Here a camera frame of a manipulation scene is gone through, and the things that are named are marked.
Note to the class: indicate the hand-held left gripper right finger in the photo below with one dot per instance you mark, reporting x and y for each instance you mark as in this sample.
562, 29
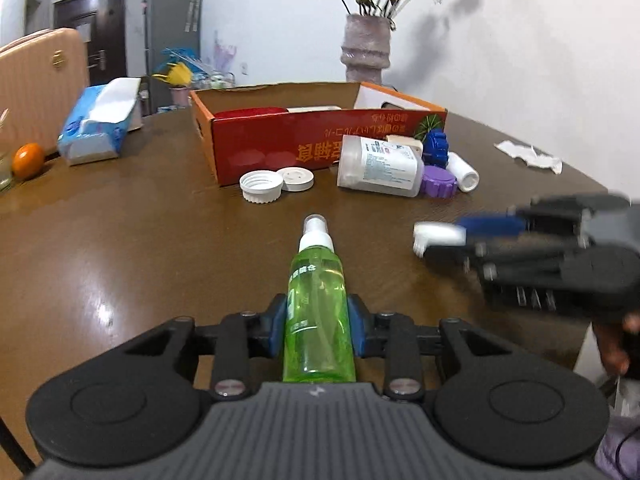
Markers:
357, 327

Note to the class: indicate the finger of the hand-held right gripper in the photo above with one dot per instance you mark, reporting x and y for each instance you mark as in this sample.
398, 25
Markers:
492, 224
500, 255

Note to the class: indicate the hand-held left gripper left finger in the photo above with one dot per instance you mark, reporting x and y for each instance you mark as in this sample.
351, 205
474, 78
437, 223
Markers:
277, 327

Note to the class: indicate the green spray bottle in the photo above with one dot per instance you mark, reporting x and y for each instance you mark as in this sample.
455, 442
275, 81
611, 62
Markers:
316, 310

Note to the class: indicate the purple gear-shaped cap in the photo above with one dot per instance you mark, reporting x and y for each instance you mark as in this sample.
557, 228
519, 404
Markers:
437, 182

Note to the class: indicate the red cardboard box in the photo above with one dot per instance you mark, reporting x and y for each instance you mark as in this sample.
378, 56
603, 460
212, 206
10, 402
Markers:
260, 145

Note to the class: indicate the person's right hand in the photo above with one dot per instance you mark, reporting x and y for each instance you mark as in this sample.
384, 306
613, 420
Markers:
617, 347

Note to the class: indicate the small white bottle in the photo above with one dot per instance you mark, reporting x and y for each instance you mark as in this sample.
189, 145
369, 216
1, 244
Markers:
462, 170

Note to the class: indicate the crumpled white tissue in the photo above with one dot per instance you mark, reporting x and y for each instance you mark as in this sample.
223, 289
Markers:
527, 155

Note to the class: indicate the blue gear-shaped cap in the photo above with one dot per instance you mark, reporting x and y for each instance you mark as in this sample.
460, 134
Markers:
436, 146

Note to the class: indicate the cream cube plug adapter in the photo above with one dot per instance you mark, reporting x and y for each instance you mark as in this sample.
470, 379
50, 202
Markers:
406, 142

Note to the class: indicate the large white plastic bottle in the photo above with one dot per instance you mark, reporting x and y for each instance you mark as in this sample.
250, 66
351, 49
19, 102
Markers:
375, 165

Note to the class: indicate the white ribbed bottle cap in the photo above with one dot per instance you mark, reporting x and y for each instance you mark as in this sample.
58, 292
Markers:
261, 187

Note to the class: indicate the white flat round lid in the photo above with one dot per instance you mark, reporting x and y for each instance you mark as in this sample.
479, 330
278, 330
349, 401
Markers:
297, 179

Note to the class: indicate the purple clothing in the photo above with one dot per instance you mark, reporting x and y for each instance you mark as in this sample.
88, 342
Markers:
620, 452

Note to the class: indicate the white flat plastic item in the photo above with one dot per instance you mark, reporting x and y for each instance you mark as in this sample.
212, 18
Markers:
312, 108

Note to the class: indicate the pink textured vase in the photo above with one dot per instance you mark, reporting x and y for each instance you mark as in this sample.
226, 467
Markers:
365, 50

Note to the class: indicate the pink flower pot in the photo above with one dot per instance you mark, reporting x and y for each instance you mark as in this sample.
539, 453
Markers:
179, 96

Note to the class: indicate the blue tissue pack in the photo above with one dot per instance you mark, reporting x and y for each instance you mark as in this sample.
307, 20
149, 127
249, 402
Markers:
97, 125

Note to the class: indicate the yellow watering can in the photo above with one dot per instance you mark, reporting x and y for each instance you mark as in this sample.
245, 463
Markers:
175, 75

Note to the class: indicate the orange fruit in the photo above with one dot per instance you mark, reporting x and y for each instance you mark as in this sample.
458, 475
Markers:
28, 161

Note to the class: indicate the grey refrigerator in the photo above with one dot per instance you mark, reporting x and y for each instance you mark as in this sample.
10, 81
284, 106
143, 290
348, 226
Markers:
172, 25

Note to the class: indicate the pink ribbed suitcase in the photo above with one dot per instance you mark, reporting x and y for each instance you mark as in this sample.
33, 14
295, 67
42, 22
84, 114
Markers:
40, 85

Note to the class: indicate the dark brown door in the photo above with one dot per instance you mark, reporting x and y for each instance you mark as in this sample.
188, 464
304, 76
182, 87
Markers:
100, 35

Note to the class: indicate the black chair frame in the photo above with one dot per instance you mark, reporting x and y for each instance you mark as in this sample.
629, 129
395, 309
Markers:
15, 447

